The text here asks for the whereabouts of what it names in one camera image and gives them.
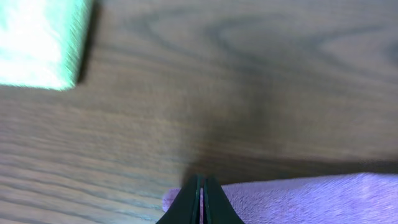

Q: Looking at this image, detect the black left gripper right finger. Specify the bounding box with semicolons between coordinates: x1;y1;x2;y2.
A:
203;177;244;224

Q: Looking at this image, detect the folded green microfiber cloth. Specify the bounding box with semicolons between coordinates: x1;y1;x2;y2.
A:
1;0;94;90

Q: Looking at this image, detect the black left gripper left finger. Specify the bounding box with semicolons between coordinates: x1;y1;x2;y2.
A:
157;175;201;224

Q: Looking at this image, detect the purple microfiber cloth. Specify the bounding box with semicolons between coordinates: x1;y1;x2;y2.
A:
163;173;397;224

